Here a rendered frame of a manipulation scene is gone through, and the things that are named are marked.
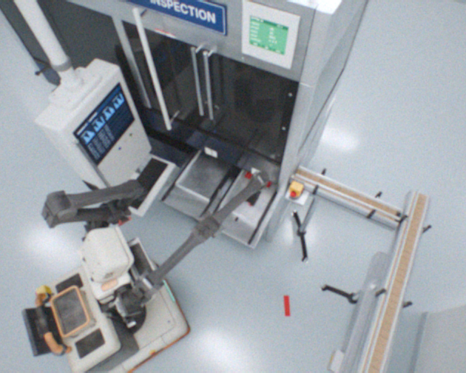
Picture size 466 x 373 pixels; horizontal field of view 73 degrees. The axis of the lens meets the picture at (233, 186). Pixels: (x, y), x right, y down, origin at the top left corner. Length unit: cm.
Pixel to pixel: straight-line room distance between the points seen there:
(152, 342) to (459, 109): 391
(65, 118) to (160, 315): 148
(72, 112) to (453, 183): 333
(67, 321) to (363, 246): 232
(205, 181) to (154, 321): 107
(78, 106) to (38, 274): 185
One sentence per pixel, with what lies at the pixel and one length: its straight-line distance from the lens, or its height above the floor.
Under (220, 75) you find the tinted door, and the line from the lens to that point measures 156.
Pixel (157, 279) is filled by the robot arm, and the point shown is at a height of 129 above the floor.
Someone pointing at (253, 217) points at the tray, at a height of 88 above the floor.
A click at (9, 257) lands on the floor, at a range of 346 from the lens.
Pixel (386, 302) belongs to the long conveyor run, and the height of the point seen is 97.
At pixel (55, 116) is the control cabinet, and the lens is 178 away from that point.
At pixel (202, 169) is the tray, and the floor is 88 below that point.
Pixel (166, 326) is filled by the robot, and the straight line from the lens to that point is 248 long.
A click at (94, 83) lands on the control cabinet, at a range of 182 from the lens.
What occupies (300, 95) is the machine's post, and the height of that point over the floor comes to 174.
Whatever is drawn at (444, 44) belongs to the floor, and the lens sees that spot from 530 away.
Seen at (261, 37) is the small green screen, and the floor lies 195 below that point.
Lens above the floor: 270
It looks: 60 degrees down
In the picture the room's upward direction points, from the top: 2 degrees counter-clockwise
